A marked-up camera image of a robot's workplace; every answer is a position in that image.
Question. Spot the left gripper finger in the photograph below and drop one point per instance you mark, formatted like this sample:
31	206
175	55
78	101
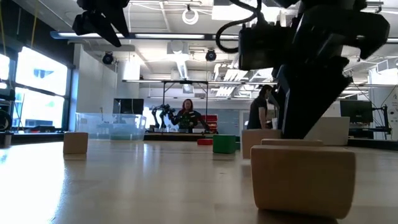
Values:
119	21
93	23

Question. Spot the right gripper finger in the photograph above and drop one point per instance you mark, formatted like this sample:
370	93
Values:
281	102
317	99

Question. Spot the wooden block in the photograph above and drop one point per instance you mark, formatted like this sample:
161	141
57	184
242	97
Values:
292	142
303	180
75	142
261	143

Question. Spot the green rectangular block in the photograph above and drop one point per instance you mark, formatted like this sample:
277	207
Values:
237	145
122	137

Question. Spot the green cube block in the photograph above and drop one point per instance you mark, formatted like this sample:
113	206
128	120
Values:
224	143

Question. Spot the red rectangular block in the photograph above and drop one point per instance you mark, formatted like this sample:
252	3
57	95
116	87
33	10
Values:
205	142

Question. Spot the black background robot arm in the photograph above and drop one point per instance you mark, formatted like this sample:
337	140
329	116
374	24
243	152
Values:
206	126
163	110

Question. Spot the person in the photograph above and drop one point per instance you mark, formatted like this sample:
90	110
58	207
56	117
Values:
258	109
187	116

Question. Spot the white plastic bin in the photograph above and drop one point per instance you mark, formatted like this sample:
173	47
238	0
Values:
329	130

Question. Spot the black ceiling spotlight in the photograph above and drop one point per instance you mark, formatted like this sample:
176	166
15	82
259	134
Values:
108	58
211	55

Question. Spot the black monitor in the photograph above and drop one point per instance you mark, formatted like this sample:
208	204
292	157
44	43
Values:
128	106
356	111

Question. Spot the LED light bar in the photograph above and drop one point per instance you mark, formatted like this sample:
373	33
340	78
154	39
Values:
169	36

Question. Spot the red storage bins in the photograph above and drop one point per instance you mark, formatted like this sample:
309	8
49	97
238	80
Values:
213	119

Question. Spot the black metal stand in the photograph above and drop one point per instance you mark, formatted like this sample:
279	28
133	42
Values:
385	118

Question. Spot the large window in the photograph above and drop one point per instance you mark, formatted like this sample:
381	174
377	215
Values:
40	74

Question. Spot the white ceiling light panel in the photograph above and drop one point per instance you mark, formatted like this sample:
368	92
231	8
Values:
217	11

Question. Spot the clear plastic bin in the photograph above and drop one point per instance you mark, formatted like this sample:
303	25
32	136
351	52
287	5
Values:
110	126

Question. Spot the black equipment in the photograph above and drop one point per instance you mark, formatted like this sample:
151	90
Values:
4	121

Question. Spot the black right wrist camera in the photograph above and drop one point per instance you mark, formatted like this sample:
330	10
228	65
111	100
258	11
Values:
264	46

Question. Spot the white ceiling duct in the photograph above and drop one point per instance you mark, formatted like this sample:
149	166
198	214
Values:
178	49

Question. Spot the black background rig frame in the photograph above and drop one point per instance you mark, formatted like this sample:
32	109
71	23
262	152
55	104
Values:
185	82

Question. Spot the black aluminium table frame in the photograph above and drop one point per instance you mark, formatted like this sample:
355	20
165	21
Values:
174	137

